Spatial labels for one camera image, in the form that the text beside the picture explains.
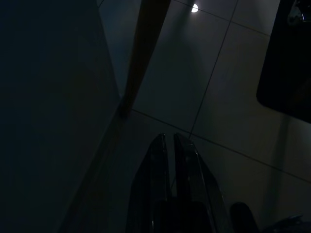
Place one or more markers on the black rounded panel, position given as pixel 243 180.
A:
pixel 286 72

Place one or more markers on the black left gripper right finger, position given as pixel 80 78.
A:
pixel 194 189

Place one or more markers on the brown wooden table leg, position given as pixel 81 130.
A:
pixel 143 53

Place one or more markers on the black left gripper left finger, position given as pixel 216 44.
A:
pixel 151 194

